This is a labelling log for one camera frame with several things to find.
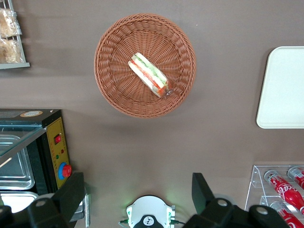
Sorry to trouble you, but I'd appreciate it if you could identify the grey wire snack rack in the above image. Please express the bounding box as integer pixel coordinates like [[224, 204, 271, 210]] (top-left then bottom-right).
[[0, 0, 31, 70]]

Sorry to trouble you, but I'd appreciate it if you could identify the vegetable sandwich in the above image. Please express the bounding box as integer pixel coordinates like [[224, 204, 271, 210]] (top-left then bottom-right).
[[127, 52, 173, 99]]

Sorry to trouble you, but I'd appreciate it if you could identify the clear acrylic bottle rack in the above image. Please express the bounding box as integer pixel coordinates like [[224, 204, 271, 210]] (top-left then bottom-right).
[[244, 165, 304, 228]]

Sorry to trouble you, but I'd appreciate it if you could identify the red and blue knob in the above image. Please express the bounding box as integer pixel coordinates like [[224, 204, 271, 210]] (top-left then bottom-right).
[[58, 161, 72, 181]]

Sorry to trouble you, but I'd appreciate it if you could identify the beige plastic tray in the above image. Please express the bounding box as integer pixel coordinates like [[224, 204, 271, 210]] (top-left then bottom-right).
[[256, 46, 304, 129]]

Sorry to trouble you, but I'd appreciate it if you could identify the red cola bottle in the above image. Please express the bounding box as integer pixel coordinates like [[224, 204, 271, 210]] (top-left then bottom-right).
[[269, 201, 303, 228], [264, 169, 304, 216], [287, 166, 304, 190]]

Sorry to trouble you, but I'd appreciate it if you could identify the steel food pan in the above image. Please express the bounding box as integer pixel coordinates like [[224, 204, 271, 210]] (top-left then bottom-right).
[[0, 191, 40, 214], [0, 134, 35, 190]]

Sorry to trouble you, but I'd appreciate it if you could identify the bagged rice cracker pack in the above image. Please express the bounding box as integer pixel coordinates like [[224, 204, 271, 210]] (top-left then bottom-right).
[[0, 8, 23, 39], [0, 38, 24, 64]]

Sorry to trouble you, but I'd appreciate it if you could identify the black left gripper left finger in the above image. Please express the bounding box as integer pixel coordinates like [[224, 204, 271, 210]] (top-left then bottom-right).
[[0, 172, 86, 228]]

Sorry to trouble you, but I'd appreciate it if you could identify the brown round wicker basket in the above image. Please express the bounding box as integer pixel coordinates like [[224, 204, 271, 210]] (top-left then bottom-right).
[[94, 13, 197, 119]]

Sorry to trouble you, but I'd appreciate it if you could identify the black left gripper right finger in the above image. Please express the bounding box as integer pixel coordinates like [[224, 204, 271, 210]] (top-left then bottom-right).
[[182, 172, 291, 228]]

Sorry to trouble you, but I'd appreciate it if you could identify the black food warmer with glass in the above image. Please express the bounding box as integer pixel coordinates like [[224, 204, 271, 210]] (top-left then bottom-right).
[[0, 108, 92, 228]]

